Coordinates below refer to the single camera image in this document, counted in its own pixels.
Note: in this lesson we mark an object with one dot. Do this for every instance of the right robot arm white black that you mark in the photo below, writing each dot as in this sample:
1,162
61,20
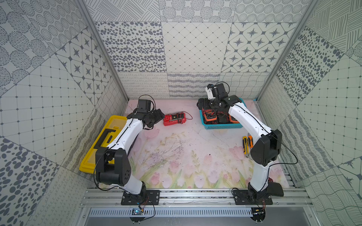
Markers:
267,142

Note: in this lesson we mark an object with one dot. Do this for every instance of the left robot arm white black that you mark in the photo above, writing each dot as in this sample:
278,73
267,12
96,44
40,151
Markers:
112,162

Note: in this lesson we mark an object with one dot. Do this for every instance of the orange Victor multimeter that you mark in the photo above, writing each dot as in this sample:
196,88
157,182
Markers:
232,119

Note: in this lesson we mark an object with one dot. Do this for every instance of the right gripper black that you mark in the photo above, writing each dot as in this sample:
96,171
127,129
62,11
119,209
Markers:
205,101

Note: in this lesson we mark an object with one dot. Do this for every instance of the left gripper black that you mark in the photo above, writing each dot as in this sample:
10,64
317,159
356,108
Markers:
155,117

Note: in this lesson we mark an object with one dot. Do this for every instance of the red multimeter face down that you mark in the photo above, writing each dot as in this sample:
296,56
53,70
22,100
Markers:
175,118

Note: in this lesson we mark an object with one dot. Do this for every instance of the orange multimeter face down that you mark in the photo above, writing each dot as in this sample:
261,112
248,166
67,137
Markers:
209,116

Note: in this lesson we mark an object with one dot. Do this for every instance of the aluminium mounting rail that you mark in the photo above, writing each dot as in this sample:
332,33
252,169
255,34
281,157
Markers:
293,197

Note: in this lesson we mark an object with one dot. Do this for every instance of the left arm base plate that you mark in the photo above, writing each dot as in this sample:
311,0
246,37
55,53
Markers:
148,197

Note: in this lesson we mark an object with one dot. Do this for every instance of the teal plastic basket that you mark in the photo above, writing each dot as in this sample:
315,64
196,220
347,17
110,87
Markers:
222,117

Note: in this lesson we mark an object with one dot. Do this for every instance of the yellow black utility knife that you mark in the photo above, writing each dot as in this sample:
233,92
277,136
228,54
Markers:
245,146

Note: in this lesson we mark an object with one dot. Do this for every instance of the yellow black toolbox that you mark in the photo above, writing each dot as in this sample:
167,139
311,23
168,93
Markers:
108,134

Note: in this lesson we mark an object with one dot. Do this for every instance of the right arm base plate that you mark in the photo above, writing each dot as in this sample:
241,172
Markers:
246,197

